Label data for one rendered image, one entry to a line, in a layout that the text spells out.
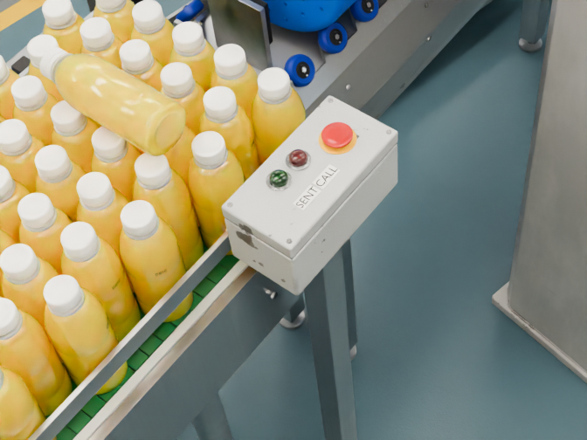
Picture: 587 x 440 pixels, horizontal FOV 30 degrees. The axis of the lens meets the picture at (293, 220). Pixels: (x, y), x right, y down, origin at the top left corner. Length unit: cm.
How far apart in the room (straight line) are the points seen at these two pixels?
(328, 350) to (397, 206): 104
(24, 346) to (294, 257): 31
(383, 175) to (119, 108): 32
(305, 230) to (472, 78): 166
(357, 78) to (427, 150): 105
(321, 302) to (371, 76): 38
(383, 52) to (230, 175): 44
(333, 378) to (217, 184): 44
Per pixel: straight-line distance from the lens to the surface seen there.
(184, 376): 140
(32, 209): 128
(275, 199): 121
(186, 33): 141
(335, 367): 159
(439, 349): 235
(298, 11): 153
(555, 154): 191
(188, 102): 137
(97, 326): 124
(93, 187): 127
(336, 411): 173
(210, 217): 135
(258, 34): 151
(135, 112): 125
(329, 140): 124
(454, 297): 242
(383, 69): 166
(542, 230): 209
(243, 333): 147
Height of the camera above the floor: 208
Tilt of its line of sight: 55 degrees down
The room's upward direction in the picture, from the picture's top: 8 degrees counter-clockwise
